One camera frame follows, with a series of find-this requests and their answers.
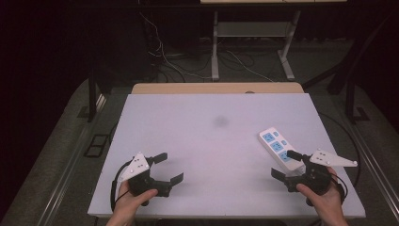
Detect white floor cable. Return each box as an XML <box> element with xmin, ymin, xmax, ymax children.
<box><xmin>138</xmin><ymin>11</ymin><xmax>215</xmax><ymax>81</ymax></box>

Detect black floor frame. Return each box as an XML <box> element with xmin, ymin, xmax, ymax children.
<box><xmin>83</xmin><ymin>133</ymin><xmax>110</xmax><ymax>158</ymax></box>

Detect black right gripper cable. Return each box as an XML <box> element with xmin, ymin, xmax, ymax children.
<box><xmin>317</xmin><ymin>110</ymin><xmax>362</xmax><ymax>188</ymax></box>

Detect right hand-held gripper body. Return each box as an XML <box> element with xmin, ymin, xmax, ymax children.
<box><xmin>284</xmin><ymin>149</ymin><xmax>359</xmax><ymax>207</ymax></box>

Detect wooden table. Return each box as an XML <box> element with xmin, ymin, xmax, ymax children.
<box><xmin>131</xmin><ymin>81</ymin><xmax>305</xmax><ymax>95</ymax></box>

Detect black metal stand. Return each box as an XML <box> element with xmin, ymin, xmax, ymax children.
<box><xmin>326</xmin><ymin>18</ymin><xmax>399</xmax><ymax>124</ymax></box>
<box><xmin>76</xmin><ymin>67</ymin><xmax>109</xmax><ymax>123</ymax></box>

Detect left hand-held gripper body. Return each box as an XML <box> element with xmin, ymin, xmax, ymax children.
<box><xmin>119</xmin><ymin>152</ymin><xmax>172</xmax><ymax>207</ymax></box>

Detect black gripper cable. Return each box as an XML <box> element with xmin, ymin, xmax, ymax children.
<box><xmin>317</xmin><ymin>110</ymin><xmax>362</xmax><ymax>188</ymax></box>
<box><xmin>109</xmin><ymin>159</ymin><xmax>134</xmax><ymax>213</ymax></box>

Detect person's left hand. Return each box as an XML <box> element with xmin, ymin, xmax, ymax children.
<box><xmin>105</xmin><ymin>180</ymin><xmax>159</xmax><ymax>226</ymax></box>

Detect white power strip blue sockets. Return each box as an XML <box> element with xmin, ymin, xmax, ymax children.
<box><xmin>258</xmin><ymin>126</ymin><xmax>307</xmax><ymax>173</ymax></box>

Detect white foam board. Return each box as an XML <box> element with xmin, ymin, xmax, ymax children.
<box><xmin>87</xmin><ymin>92</ymin><xmax>367</xmax><ymax>219</ymax></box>

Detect person's right hand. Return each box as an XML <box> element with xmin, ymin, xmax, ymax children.
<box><xmin>295</xmin><ymin>166</ymin><xmax>350</xmax><ymax>226</ymax></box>

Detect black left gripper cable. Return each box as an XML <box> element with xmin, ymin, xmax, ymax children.
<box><xmin>109</xmin><ymin>159</ymin><xmax>134</xmax><ymax>213</ymax></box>

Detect white metal desk frame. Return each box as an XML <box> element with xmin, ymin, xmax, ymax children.
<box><xmin>211</xmin><ymin>9</ymin><xmax>303</xmax><ymax>82</ymax></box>

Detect metal floor rail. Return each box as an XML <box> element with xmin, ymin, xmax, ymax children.
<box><xmin>36</xmin><ymin>92</ymin><xmax>108</xmax><ymax>226</ymax></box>
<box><xmin>335</xmin><ymin>103</ymin><xmax>399</xmax><ymax>220</ymax></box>

